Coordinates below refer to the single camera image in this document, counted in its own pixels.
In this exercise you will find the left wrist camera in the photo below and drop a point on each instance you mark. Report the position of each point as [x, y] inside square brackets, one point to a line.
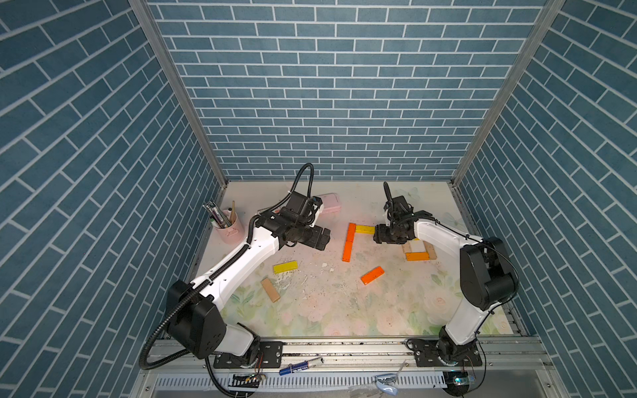
[302, 210]

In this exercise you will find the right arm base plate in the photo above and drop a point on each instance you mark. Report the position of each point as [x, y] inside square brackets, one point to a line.
[433, 353]

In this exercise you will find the pink pencil case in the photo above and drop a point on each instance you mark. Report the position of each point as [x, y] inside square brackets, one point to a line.
[331, 203]

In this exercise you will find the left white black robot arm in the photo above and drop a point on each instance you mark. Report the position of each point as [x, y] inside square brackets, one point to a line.
[197, 323]

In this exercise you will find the green lit circuit board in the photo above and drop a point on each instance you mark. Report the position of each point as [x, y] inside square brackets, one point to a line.
[457, 383]

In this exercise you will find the blue screwdriver on rail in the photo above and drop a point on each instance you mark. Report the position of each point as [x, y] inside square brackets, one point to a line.
[302, 366]

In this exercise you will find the orange block low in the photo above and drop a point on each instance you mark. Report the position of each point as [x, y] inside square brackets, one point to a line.
[351, 232]

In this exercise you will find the pens in cup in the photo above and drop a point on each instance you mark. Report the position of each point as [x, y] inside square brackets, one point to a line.
[223, 218]

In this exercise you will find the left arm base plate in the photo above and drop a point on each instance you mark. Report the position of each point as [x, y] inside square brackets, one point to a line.
[263, 354]

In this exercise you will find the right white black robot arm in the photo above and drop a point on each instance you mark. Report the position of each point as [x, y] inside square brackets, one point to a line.
[488, 279]

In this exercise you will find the wooden block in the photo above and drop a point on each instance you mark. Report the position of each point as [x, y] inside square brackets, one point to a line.
[270, 290]
[407, 247]

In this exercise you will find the clear plastic bag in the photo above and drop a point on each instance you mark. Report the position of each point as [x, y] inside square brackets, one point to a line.
[382, 386]

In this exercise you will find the wooden block low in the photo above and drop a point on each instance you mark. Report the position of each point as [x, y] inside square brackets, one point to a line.
[430, 250]

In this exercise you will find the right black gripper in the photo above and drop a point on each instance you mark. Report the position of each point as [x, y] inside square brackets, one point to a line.
[379, 235]

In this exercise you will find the pink pen cup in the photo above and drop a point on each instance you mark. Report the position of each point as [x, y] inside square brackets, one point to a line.
[234, 234]

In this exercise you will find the yellow block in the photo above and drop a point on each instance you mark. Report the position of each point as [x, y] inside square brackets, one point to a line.
[285, 267]
[365, 229]

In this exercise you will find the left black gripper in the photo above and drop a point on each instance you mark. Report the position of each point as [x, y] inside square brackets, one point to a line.
[313, 242]

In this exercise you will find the aluminium front rail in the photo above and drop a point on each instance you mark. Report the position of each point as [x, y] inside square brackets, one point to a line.
[507, 360]

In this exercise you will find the light orange block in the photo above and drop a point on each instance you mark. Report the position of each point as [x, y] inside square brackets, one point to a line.
[417, 256]

